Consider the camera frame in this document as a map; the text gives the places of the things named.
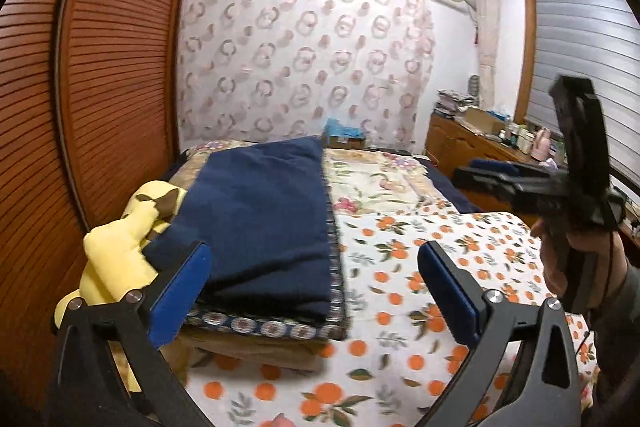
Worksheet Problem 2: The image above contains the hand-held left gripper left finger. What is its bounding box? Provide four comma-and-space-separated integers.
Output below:
47, 241, 213, 427

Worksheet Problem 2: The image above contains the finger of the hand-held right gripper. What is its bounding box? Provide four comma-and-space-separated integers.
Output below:
451, 167, 538, 208
467, 158, 556, 180

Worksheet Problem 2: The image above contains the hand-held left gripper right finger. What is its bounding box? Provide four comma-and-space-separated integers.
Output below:
417, 241, 583, 427

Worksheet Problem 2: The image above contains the navy printed t-shirt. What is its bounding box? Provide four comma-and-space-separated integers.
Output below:
145, 136, 346, 323

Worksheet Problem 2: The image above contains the person's right forearm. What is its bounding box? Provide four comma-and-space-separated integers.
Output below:
585, 257, 640, 413

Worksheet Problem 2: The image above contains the person's right hand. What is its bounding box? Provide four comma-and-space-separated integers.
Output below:
530, 217, 628, 310

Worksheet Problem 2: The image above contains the cluster of small bottles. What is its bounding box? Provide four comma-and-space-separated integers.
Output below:
500, 119, 533, 152

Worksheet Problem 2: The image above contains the pink bottle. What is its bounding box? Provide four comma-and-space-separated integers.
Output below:
532, 128, 551, 160

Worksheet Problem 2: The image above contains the navy blanket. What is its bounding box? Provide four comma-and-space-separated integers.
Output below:
415, 154, 483, 214

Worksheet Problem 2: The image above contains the open cardboard box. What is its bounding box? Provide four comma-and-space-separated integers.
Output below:
462, 107, 506, 135

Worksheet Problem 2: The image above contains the wooden sideboard cabinet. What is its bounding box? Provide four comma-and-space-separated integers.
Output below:
425, 114, 640, 253

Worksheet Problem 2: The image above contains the white orange-print bedsheet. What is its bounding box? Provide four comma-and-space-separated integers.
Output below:
112, 202, 601, 427

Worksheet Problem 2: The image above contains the yellow plush toy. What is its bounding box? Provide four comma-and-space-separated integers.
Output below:
54, 179, 188, 393

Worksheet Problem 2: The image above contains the stack of folded cloths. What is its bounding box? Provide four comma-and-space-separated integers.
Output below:
435, 89, 473, 118

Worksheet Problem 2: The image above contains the tan woven pillow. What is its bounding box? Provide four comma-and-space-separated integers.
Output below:
182, 327, 346, 373

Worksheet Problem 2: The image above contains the dark circle-patterned garment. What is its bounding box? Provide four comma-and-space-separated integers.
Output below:
187, 177, 351, 342

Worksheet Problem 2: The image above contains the floral quilt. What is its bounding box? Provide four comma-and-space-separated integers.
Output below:
167, 139, 458, 218

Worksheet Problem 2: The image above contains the beige drawn curtain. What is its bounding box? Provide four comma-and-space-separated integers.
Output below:
472, 0, 501, 102

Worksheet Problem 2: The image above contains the blue bag on box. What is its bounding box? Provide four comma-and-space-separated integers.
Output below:
322, 118, 368, 148

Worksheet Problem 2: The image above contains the sheer circle-patterned curtain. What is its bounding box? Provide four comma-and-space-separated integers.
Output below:
177, 0, 435, 152

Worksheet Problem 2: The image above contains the wooden louvered wardrobe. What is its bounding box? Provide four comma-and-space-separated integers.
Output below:
0, 0, 203, 388

